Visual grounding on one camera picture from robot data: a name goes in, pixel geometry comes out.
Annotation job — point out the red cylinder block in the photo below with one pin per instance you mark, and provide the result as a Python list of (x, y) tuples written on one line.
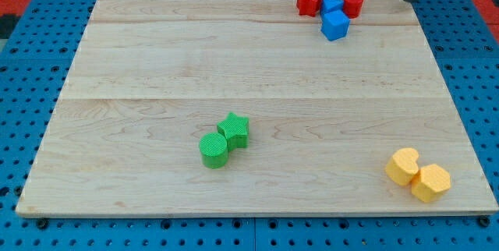
[(352, 8)]

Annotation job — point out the blue triangle block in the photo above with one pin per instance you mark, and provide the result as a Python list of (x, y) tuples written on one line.
[(331, 6)]

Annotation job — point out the blue cube block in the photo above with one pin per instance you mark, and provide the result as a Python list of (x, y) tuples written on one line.
[(335, 25)]

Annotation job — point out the red star block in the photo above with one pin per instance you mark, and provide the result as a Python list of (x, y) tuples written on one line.
[(308, 7)]

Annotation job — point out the yellow heart block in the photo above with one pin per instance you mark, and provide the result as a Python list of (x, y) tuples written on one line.
[(402, 166)]

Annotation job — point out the yellow hexagon block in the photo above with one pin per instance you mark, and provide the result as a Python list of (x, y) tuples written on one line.
[(430, 183)]

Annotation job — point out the green star block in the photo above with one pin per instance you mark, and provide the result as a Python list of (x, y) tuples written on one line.
[(235, 129)]

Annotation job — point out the green cylinder block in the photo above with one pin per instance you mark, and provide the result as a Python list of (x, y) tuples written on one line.
[(214, 150)]

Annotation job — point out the wooden board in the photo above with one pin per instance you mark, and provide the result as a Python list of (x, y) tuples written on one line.
[(150, 78)]

